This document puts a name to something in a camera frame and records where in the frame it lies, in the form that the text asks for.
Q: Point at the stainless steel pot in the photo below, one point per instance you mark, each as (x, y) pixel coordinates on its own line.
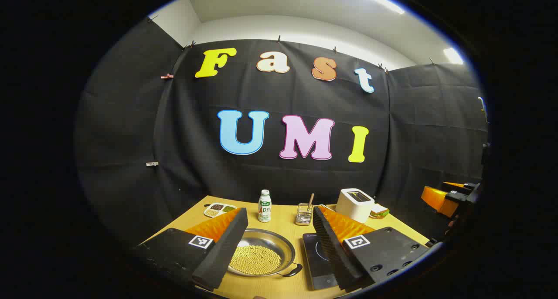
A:
(281, 246)

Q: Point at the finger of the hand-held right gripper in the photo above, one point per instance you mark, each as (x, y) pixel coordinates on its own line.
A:
(453, 185)
(438, 199)

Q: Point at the white toaster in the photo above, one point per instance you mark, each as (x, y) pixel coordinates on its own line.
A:
(353, 205)

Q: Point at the ceiling light panel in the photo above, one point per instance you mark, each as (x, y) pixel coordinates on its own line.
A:
(453, 56)

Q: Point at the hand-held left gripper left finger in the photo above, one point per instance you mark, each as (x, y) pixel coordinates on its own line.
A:
(226, 246)

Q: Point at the pile of soybeans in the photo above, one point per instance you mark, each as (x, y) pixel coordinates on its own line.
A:
(257, 259)

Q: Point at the white divided bean dish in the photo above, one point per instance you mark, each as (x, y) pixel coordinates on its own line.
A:
(218, 210)

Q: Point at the black induction cooktop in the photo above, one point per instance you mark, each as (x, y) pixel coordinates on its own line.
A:
(316, 264)

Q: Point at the black backdrop cloth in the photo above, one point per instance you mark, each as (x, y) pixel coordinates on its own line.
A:
(196, 168)

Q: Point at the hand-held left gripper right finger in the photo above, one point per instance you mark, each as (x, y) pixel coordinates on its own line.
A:
(331, 251)

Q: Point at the white drink bottle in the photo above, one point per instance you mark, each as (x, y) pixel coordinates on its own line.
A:
(264, 207)

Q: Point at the sandwich on plate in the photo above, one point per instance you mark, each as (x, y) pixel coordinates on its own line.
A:
(380, 211)

